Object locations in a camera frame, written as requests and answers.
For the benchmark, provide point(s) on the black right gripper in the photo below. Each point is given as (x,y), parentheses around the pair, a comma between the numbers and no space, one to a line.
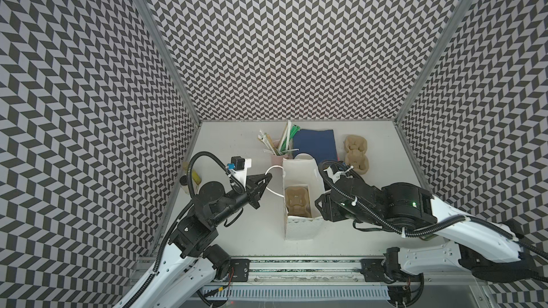
(330,209)

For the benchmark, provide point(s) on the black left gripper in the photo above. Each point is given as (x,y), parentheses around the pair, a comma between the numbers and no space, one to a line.
(255,190)

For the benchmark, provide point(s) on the beige pulp cup carrier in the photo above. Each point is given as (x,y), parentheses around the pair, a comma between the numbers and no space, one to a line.
(297,201)
(355,153)

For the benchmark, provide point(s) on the white paper takeout bag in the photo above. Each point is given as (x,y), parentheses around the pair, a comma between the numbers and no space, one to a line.
(301,173)

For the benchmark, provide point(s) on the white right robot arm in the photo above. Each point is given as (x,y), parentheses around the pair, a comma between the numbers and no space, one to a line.
(493,252)

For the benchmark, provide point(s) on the pink utensil holder cup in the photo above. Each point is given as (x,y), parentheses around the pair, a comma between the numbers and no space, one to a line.
(278,159)

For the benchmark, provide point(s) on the green straws bundle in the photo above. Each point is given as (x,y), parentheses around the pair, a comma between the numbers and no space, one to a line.
(289,132)

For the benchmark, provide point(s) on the stack of paper cups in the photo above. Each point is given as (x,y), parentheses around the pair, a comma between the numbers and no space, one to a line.
(303,156)

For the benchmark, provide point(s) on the green yellow bottle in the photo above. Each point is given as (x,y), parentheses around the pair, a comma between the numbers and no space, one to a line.
(195,175)

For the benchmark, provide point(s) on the blue napkin stack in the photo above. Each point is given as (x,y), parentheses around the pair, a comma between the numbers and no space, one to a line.
(320,145)

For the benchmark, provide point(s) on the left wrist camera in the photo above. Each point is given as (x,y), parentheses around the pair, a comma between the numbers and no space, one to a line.
(237,170)

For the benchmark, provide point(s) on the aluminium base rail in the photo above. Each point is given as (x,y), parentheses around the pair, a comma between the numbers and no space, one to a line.
(336,279)

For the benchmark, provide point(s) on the aluminium corner post left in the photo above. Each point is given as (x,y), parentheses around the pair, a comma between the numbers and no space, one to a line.
(155,34)

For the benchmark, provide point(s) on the aluminium corner post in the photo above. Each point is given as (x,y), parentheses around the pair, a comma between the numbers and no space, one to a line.
(458,15)
(155,34)

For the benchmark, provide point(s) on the aluminium corner post right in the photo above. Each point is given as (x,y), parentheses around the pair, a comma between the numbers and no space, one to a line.
(458,15)

